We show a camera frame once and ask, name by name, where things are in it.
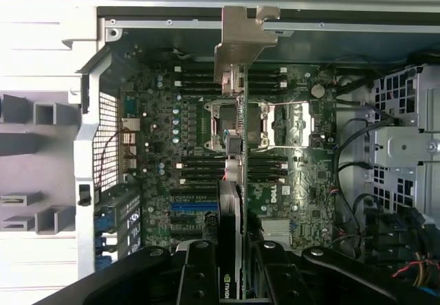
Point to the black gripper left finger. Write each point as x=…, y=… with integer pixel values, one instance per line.
x=199, y=277

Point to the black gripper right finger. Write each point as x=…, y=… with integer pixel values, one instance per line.
x=282, y=284

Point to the silver chipset heatsink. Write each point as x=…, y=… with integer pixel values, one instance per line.
x=275, y=231

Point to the blue expansion slot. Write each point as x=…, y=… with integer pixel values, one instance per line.
x=192, y=207

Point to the green motherboard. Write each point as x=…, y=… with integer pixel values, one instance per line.
x=309, y=181

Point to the CPU socket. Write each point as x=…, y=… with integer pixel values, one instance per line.
x=220, y=119

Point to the open metal socket cover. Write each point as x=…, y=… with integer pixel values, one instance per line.
x=292, y=123

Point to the open dark PC case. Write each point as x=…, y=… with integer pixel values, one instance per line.
x=86, y=147

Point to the perforated metal disk bay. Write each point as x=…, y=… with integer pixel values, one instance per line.
x=405, y=143

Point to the silver coin battery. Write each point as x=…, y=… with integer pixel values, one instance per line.
x=318, y=90

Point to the grey parts rack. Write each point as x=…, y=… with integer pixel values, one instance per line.
x=17, y=140

